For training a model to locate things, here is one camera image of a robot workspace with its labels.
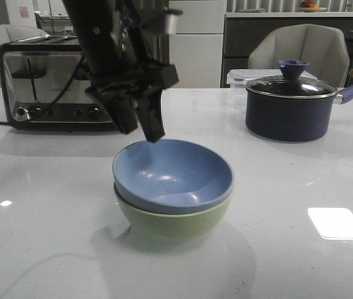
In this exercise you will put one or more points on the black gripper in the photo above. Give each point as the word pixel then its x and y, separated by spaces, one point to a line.
pixel 149 110

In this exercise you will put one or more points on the blue bowl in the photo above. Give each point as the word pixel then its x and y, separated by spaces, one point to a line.
pixel 171 176

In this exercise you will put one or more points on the green bowl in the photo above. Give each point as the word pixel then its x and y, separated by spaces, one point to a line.
pixel 173 227

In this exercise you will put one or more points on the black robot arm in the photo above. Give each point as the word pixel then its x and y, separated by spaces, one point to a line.
pixel 110 34

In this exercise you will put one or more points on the white refrigerator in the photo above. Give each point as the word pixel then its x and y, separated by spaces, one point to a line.
pixel 196 48

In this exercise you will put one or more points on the black and silver toaster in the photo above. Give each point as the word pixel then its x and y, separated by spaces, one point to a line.
pixel 43 86

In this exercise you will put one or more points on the clear plastic food container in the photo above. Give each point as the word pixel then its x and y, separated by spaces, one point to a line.
pixel 237 79

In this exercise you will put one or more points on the dark blue saucepan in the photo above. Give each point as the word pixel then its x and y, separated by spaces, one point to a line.
pixel 295 120

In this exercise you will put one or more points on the glass lid with blue knob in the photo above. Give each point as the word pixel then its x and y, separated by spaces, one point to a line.
pixel 291 83

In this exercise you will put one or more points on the beige chair right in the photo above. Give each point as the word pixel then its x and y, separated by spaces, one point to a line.
pixel 322 46

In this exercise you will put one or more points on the fruit bowl on counter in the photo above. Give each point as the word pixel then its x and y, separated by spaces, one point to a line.
pixel 309 6

